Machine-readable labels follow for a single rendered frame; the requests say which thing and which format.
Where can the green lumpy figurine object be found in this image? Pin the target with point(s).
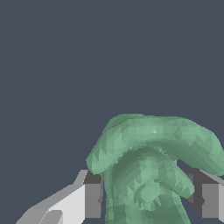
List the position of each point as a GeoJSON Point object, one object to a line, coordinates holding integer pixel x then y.
{"type": "Point", "coordinates": [145, 163]}

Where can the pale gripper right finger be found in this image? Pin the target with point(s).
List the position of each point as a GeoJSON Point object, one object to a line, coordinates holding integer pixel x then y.
{"type": "Point", "coordinates": [210, 201]}

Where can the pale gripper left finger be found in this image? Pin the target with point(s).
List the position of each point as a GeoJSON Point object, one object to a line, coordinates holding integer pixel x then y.
{"type": "Point", "coordinates": [73, 201]}

